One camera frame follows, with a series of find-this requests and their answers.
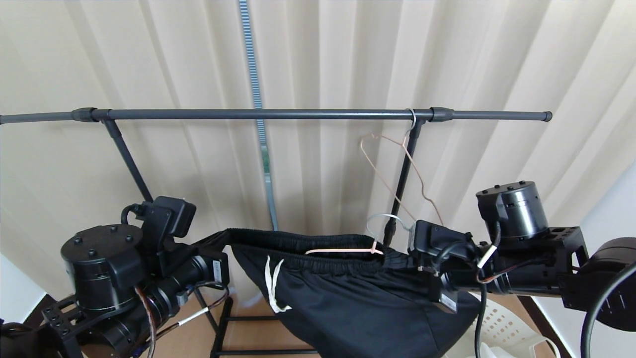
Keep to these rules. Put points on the white laundry basket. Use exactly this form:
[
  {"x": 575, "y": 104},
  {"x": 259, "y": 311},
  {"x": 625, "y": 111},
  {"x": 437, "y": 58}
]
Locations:
[{"x": 507, "y": 328}]

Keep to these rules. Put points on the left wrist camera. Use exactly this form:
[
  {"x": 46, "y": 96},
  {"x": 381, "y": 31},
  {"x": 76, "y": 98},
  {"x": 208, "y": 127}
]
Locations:
[{"x": 164, "y": 219}]

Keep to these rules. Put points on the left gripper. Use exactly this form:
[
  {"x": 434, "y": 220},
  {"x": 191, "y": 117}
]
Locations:
[{"x": 164, "y": 298}]

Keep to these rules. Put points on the black shorts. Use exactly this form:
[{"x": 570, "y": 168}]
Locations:
[{"x": 357, "y": 308}]

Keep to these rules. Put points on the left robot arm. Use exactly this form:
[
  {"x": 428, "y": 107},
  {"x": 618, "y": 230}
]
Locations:
[{"x": 99, "y": 268}]

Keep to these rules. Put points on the beige curtain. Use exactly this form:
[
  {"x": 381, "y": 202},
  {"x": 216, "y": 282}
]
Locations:
[{"x": 149, "y": 59}]

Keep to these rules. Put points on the pink clothes hanger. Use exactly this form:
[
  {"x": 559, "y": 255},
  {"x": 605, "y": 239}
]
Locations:
[
  {"x": 343, "y": 250},
  {"x": 414, "y": 117}
]

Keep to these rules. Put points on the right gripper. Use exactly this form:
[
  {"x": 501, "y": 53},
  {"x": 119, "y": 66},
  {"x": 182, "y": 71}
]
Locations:
[{"x": 521, "y": 283}]

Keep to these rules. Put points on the black clothes rack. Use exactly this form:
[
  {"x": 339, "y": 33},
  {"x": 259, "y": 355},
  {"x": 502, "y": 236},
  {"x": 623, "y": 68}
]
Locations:
[{"x": 248, "y": 114}]

